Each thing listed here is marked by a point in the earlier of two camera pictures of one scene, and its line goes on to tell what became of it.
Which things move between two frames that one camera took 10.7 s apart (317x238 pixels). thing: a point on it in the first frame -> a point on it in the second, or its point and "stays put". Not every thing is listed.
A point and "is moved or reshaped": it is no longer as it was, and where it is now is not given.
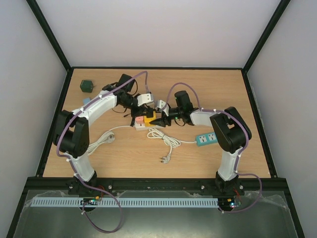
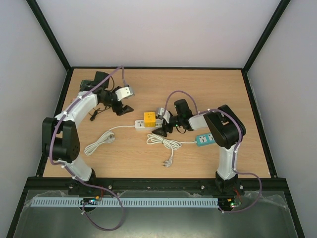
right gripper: x=167 y=119 -> x=166 y=127
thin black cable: x=132 y=119 is moved or reshaped
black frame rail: x=275 y=184 stays put
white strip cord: x=108 y=137 stays put
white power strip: x=141 y=126 stays put
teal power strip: x=206 y=139 stays put
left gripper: x=150 y=113 -> x=123 y=110
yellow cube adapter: x=147 y=120 stays put
